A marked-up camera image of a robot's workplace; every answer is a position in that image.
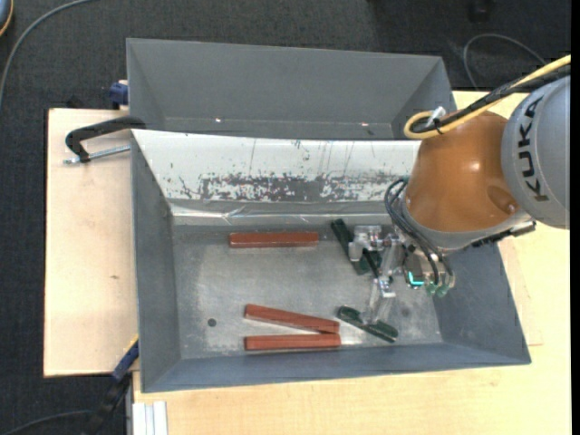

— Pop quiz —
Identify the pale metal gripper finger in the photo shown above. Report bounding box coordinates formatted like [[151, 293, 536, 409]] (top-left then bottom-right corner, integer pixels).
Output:
[[367, 275, 398, 328], [347, 225, 382, 262]]

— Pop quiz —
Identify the dark green flat block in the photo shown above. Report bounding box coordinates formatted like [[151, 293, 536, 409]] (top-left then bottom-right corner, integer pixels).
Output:
[[330, 217, 379, 276], [336, 304, 400, 344]]

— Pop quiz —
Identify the red-brown flat block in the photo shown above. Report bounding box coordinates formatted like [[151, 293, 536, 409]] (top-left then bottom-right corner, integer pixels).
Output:
[[244, 303, 342, 334], [243, 333, 343, 352], [228, 230, 320, 249]]

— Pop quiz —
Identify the grey metal bin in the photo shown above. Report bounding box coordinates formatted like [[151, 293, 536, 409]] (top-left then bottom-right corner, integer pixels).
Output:
[[125, 37, 532, 394]]

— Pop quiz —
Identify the pale wood board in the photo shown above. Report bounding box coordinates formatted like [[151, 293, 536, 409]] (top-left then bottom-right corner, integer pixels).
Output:
[[43, 107, 140, 378]]

